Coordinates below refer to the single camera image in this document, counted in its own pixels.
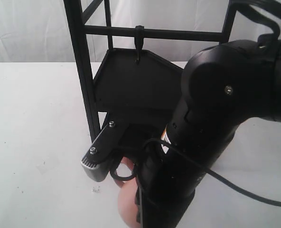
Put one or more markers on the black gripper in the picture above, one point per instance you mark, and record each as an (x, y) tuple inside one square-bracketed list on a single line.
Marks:
[(154, 208)]

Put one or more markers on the pink ceramic mug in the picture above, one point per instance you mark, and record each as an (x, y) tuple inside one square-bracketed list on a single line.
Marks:
[(126, 202)]

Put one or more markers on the black metal mug rack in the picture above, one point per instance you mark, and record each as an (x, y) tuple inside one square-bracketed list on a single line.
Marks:
[(144, 92)]

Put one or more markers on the black rack hook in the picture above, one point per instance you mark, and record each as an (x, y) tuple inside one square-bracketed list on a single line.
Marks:
[(138, 41)]

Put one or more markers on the white backdrop curtain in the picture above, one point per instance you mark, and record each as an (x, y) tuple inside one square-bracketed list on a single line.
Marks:
[(37, 30)]

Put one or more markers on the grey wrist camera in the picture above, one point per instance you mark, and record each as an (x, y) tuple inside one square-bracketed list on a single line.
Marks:
[(97, 161)]

